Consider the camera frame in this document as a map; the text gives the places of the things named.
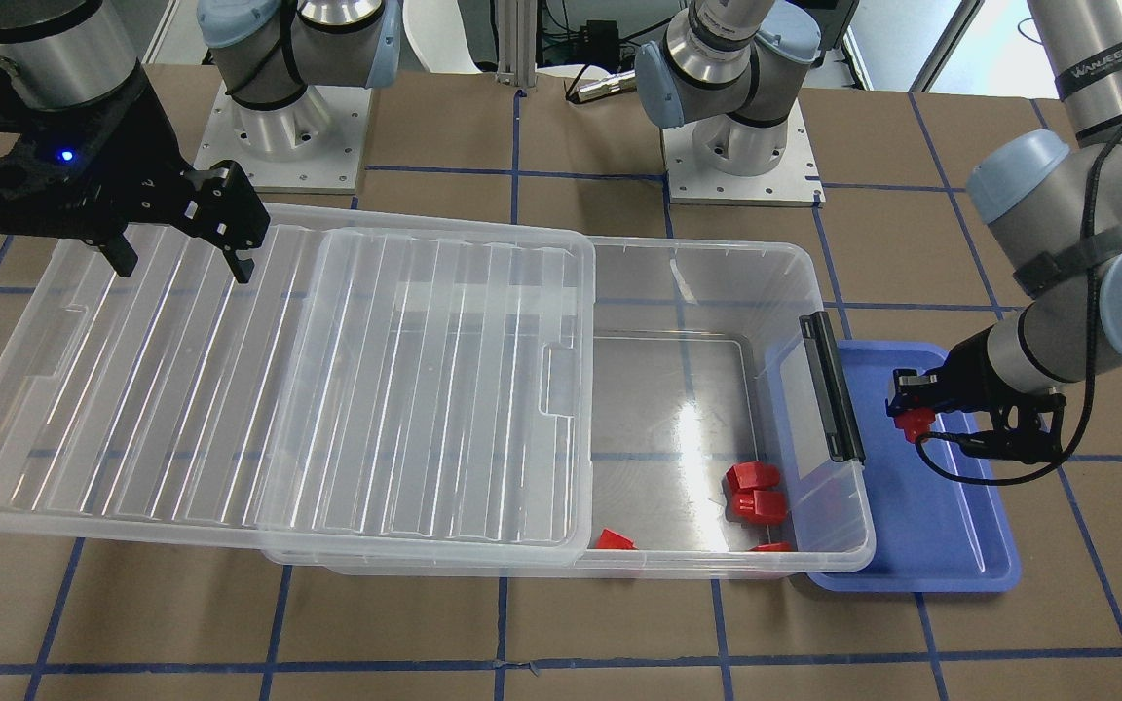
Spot red block middle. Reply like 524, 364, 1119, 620
729, 490, 789, 527

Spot red block lowest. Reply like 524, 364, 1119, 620
892, 407, 938, 444

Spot red block top centre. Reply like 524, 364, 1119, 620
594, 529, 638, 551

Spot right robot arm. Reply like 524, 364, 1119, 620
0, 1, 269, 283

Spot white chair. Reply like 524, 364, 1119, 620
402, 1, 482, 75

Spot red block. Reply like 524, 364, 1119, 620
725, 461, 782, 494
749, 541, 795, 553
729, 490, 789, 527
594, 529, 638, 551

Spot clear plastic box lid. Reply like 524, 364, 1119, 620
0, 204, 596, 569

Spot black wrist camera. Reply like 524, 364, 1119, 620
0, 66, 82, 240

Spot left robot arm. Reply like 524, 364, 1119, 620
635, 1, 1122, 465

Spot clear plastic storage box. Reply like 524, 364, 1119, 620
252, 228, 872, 578

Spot black box latch handle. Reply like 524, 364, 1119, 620
798, 311, 867, 464

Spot blue plastic tray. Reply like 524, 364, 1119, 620
773, 339, 1023, 594

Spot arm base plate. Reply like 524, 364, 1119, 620
193, 84, 377, 195
660, 101, 827, 207

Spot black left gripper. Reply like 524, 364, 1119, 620
892, 336, 1066, 464

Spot aluminium frame post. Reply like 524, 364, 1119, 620
490, 0, 540, 93

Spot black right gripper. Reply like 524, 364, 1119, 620
6, 68, 269, 284

